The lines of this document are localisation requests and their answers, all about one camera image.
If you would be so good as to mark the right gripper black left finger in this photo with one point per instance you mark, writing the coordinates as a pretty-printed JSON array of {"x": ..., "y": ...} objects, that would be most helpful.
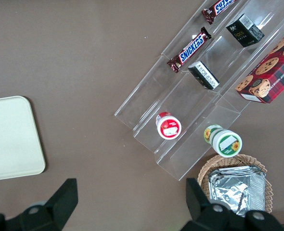
[{"x": 60, "y": 204}]

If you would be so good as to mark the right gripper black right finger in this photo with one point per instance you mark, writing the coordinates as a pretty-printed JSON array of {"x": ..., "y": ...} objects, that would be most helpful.
[{"x": 204, "y": 216}]

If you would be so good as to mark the light wicker basket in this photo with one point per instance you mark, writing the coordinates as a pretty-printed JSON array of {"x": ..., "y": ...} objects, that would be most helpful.
[{"x": 205, "y": 173}]

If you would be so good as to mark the cream plastic tray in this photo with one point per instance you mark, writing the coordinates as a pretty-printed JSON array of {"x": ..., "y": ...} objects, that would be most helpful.
[{"x": 12, "y": 139}]

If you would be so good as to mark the green lid sunflower cup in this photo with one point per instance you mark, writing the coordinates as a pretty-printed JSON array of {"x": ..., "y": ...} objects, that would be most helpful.
[{"x": 226, "y": 143}]

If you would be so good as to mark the red lid yogurt cup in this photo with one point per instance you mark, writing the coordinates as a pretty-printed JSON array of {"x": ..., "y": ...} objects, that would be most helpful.
[{"x": 169, "y": 127}]

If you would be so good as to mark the clear acrylic stepped shelf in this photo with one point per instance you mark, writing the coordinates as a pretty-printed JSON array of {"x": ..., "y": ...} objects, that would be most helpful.
[{"x": 195, "y": 115}]

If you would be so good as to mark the small black carton box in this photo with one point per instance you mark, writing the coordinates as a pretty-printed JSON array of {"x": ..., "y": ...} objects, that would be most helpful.
[
  {"x": 204, "y": 75},
  {"x": 243, "y": 31}
]

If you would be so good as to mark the red tartan cookie box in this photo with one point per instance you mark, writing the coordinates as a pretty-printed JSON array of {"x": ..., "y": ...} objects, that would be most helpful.
[{"x": 272, "y": 74}]

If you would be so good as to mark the Snickers chocolate bar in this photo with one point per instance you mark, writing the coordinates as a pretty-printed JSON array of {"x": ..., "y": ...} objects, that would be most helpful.
[
  {"x": 217, "y": 8},
  {"x": 190, "y": 50}
]

